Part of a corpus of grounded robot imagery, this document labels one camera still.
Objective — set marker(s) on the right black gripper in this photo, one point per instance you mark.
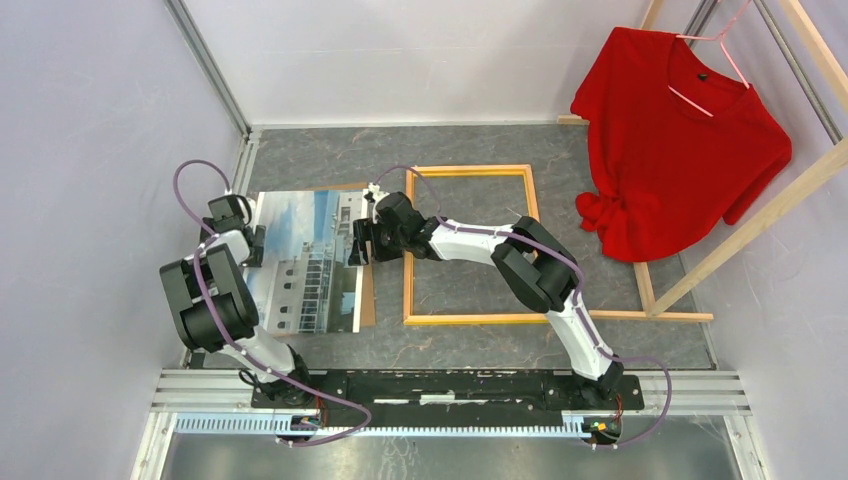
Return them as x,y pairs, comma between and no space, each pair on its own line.
366,230

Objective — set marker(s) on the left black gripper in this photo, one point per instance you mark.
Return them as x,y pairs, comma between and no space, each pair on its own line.
257,259

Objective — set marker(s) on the yellow wooden picture frame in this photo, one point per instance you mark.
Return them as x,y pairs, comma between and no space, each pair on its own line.
476,246

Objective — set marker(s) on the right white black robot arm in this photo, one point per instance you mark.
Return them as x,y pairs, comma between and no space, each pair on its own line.
539,271

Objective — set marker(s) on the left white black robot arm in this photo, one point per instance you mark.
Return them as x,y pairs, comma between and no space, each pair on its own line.
213,310

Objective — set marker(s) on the building photo print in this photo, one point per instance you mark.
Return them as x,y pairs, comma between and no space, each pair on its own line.
305,284

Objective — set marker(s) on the brown cardboard backing board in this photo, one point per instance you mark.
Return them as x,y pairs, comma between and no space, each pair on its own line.
367,310

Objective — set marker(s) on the red t-shirt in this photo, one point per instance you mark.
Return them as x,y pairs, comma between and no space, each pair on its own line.
674,147

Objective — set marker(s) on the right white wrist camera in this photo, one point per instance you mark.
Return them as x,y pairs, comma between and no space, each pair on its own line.
373,194

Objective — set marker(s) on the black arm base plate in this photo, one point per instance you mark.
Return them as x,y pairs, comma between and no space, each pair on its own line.
444,398

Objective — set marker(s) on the aluminium rail frame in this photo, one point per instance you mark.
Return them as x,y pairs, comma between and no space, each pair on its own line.
696,423

